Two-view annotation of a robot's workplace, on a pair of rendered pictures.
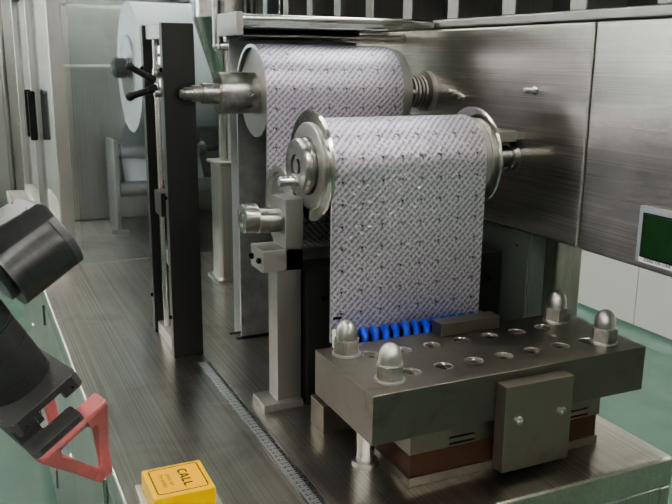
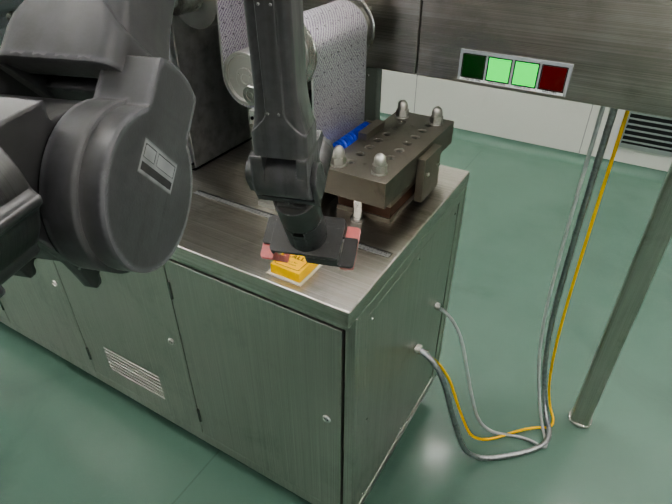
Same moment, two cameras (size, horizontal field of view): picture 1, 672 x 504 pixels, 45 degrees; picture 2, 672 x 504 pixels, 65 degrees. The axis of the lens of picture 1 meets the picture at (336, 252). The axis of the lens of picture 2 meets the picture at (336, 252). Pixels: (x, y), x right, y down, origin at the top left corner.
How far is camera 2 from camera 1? 62 cm
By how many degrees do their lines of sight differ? 38
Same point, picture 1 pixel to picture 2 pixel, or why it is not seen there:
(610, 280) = not seen: hidden behind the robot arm
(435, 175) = (349, 45)
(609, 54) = not seen: outside the picture
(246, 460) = not seen: hidden behind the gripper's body
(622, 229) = (447, 62)
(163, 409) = (216, 227)
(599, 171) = (430, 30)
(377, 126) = (320, 19)
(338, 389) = (348, 185)
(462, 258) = (359, 92)
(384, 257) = (332, 102)
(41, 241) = (326, 153)
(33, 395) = (331, 238)
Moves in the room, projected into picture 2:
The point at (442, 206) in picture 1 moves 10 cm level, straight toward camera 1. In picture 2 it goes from (352, 63) to (374, 75)
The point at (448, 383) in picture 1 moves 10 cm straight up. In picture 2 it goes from (405, 166) to (409, 122)
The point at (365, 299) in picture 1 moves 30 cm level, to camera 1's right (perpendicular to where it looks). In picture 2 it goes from (326, 129) to (425, 103)
